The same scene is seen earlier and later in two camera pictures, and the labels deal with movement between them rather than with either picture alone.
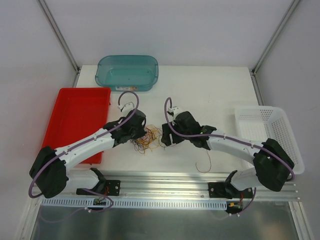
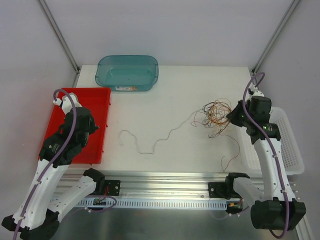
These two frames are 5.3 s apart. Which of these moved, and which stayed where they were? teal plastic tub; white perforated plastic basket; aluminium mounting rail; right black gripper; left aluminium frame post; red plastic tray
Moved: right black gripper
Stayed: white perforated plastic basket; teal plastic tub; aluminium mounting rail; red plastic tray; left aluminium frame post
